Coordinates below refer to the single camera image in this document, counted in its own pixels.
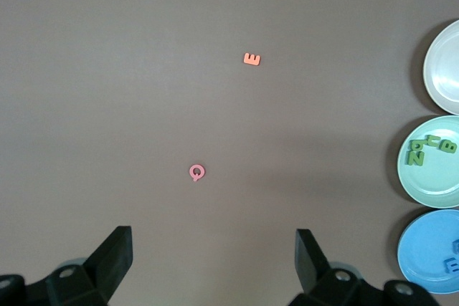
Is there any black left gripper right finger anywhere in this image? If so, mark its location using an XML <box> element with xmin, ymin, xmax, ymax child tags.
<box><xmin>288</xmin><ymin>229</ymin><xmax>440</xmax><ymax>306</ymax></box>

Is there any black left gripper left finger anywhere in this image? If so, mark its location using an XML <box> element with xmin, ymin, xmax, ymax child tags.
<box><xmin>0</xmin><ymin>226</ymin><xmax>134</xmax><ymax>306</ymax></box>

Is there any green foam capital letter N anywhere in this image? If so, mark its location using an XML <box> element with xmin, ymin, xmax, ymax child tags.
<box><xmin>404</xmin><ymin>150</ymin><xmax>427</xmax><ymax>168</ymax></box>

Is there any green foam lowercase letter a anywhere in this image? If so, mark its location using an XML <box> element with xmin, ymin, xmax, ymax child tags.
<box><xmin>408</xmin><ymin>138</ymin><xmax>427</xmax><ymax>153</ymax></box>

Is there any green foam capital letter B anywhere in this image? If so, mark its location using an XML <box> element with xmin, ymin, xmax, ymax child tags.
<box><xmin>439</xmin><ymin>139</ymin><xmax>458</xmax><ymax>155</ymax></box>

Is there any blue round plate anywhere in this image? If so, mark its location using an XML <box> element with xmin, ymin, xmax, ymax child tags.
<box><xmin>397</xmin><ymin>208</ymin><xmax>459</xmax><ymax>295</ymax></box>

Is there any pink foam letter Q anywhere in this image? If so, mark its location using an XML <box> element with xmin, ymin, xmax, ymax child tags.
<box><xmin>188</xmin><ymin>163</ymin><xmax>207</xmax><ymax>183</ymax></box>

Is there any mint green round plate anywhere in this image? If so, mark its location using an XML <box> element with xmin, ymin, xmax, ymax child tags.
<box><xmin>397</xmin><ymin>115</ymin><xmax>459</xmax><ymax>209</ymax></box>

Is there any orange foam letter E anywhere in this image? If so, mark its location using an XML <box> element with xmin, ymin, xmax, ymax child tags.
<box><xmin>242</xmin><ymin>52</ymin><xmax>262</xmax><ymax>67</ymax></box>

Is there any beige round plate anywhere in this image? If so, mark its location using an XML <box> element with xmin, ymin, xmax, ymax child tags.
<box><xmin>422</xmin><ymin>19</ymin><xmax>459</xmax><ymax>116</ymax></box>

